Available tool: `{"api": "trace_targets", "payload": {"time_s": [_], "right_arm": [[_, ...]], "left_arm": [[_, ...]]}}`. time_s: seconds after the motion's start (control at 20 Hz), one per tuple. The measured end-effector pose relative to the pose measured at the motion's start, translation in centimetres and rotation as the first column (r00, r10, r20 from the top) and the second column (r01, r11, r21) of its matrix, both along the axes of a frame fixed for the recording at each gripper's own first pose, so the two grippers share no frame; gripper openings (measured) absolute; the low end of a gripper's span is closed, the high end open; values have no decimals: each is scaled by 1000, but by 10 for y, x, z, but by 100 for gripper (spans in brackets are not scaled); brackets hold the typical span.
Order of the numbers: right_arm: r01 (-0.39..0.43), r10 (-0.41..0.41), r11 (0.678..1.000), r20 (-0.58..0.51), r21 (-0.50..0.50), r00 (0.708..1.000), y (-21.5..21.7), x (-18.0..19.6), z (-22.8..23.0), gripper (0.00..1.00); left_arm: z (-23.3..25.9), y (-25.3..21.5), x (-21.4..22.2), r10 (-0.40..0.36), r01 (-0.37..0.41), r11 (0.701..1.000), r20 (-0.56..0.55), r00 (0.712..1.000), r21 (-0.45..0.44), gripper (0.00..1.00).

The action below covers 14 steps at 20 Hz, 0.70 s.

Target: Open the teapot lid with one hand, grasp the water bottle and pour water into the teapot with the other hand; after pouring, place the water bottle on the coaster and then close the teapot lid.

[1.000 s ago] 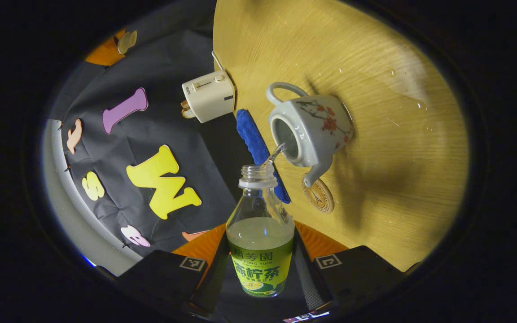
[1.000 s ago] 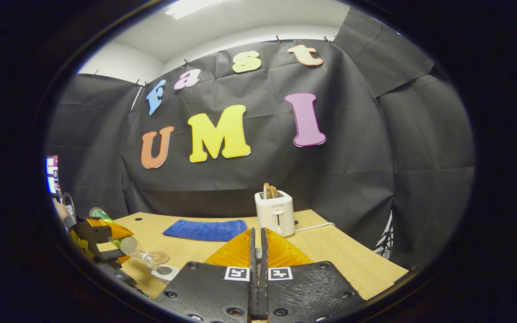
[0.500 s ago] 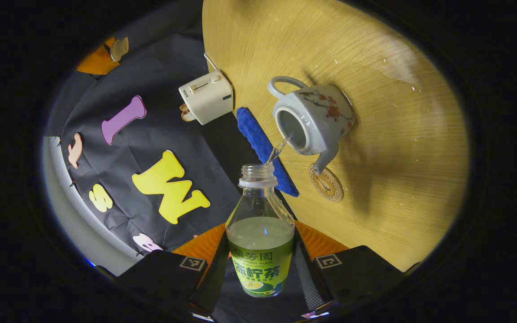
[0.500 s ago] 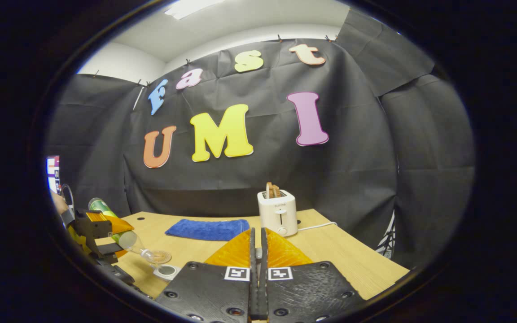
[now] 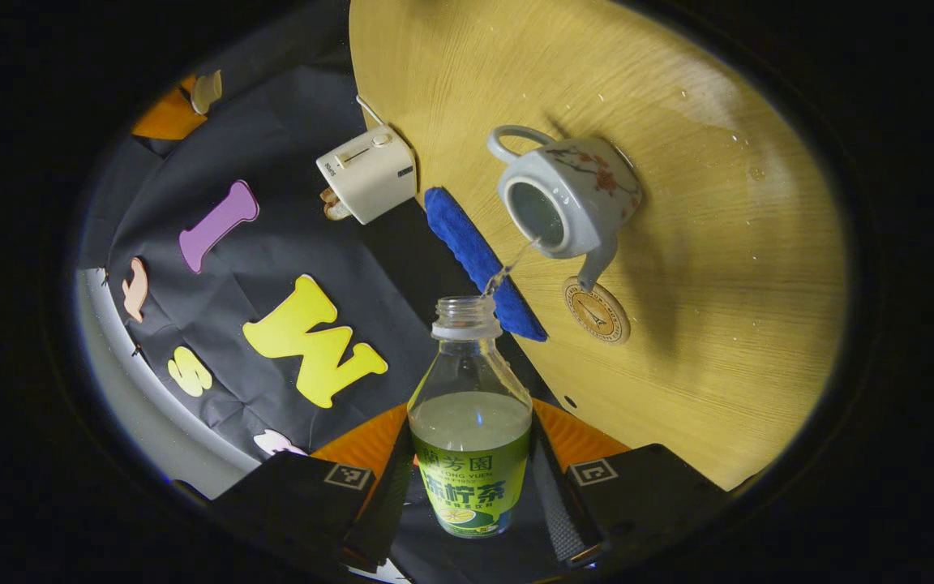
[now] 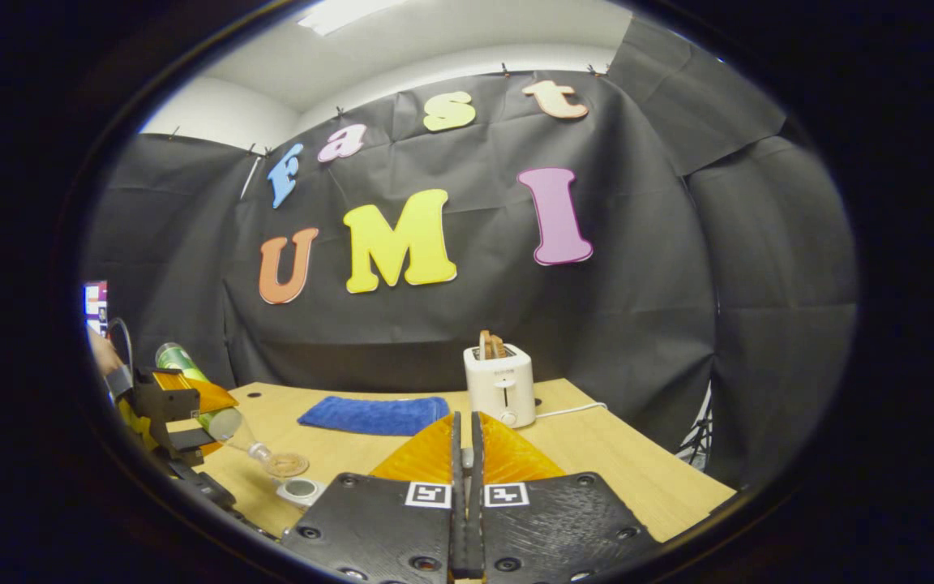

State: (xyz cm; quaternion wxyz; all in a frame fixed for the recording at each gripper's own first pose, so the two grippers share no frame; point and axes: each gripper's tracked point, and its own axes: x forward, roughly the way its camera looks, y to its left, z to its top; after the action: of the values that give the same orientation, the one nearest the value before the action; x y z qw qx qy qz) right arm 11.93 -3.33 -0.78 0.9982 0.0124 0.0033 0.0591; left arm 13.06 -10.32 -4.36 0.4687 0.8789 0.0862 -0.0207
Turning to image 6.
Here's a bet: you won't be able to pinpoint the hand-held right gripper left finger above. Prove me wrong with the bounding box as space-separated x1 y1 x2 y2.
282 412 468 583

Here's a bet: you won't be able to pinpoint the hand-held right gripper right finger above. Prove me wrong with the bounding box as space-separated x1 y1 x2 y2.
467 412 662 583

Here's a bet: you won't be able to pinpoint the green label water bottle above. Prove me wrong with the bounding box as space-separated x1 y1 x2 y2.
155 342 273 463

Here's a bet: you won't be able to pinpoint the white teacup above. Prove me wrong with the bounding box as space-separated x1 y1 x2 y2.
276 477 326 508

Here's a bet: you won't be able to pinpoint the round brown coaster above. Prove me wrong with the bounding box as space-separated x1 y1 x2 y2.
263 452 311 478

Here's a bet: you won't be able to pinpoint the blue towel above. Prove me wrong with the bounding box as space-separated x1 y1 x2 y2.
298 395 452 437

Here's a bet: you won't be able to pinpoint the computer monitor screen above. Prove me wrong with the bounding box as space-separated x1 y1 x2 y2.
84 281 109 337

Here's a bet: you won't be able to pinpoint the white toaster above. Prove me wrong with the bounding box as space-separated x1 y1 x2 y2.
464 343 536 429

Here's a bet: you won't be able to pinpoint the metal stand legs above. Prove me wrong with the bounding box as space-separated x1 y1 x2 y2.
678 381 713 471

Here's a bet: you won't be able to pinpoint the black cable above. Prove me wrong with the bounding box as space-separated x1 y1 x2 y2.
106 318 135 374

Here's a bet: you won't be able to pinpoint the white toaster cable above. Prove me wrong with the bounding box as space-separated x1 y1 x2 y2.
533 401 608 419

